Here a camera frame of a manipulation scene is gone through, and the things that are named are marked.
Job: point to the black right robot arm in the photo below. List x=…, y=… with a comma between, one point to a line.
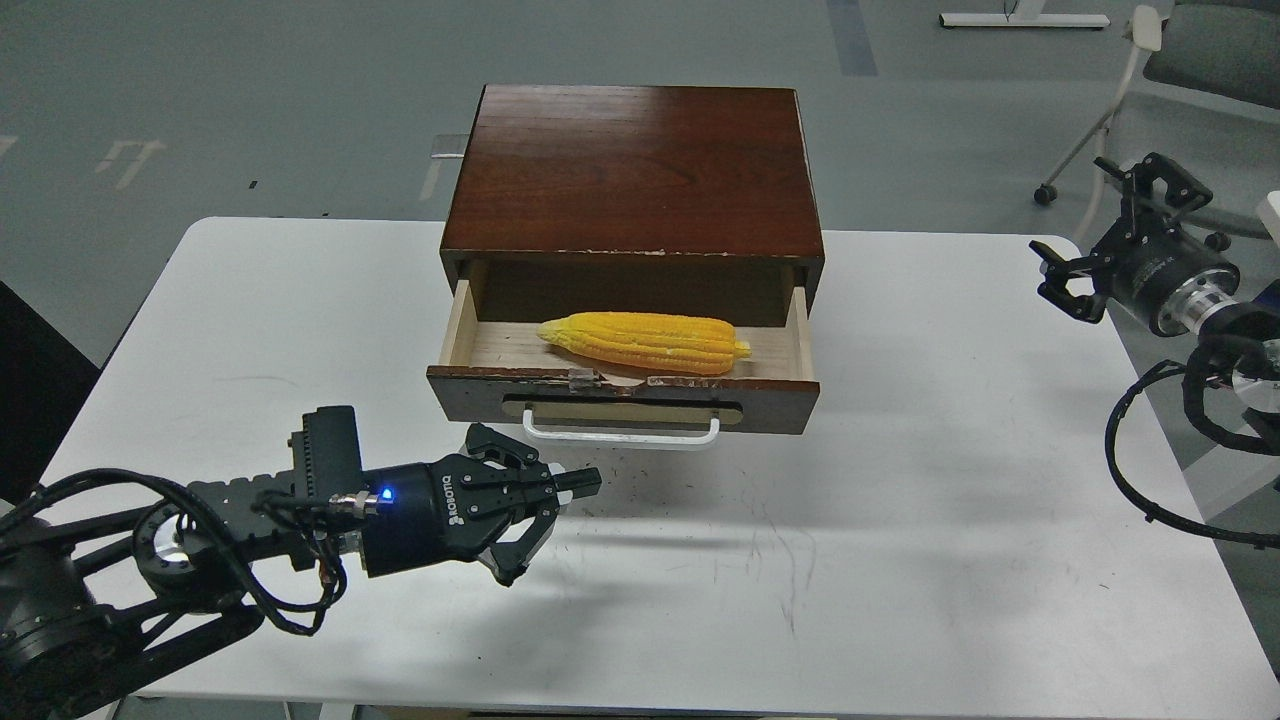
x=1228, y=383

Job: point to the dark wooden cabinet box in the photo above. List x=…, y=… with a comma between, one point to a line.
x=671, y=199

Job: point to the wooden drawer with white handle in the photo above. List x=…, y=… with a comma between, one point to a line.
x=503, y=372

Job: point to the yellow corn cob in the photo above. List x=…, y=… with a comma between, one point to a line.
x=665, y=342

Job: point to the grey office chair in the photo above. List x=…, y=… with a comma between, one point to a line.
x=1200, y=87

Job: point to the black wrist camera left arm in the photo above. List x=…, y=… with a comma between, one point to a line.
x=326, y=456

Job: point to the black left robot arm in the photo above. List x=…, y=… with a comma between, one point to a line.
x=113, y=579

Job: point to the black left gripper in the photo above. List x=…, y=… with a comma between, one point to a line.
x=515, y=509

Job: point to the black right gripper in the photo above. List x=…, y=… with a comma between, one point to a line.
x=1160, y=275

